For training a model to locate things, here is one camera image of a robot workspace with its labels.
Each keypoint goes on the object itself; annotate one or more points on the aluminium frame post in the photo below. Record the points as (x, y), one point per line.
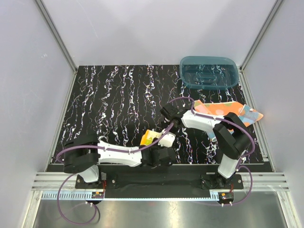
(52, 28)
(266, 25)

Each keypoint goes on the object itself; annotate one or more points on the slotted cable duct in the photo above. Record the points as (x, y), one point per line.
(129, 196)

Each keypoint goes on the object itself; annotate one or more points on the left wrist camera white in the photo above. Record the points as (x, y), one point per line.
(167, 140)

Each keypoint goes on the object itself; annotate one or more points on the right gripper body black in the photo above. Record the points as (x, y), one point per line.
(173, 129)

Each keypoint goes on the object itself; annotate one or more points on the aluminium front rail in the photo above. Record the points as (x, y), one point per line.
(268, 181)

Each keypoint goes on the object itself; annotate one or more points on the orange blue dotted towel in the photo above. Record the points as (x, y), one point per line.
(247, 115)

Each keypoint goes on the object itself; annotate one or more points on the right aluminium frame post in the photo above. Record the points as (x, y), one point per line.
(266, 25)

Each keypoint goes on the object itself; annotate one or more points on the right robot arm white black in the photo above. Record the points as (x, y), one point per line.
(232, 136)

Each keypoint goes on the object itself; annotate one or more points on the left aluminium frame post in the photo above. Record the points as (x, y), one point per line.
(52, 28)

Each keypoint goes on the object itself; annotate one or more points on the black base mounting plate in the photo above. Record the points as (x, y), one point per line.
(202, 176)

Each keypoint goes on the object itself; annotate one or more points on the teal transparent plastic bin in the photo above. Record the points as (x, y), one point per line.
(209, 73)

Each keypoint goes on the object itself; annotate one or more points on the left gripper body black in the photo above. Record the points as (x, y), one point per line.
(157, 147)

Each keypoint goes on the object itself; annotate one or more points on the yellow crocodile towel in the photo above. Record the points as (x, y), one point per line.
(149, 136)

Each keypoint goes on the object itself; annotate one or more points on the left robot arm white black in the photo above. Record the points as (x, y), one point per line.
(82, 155)

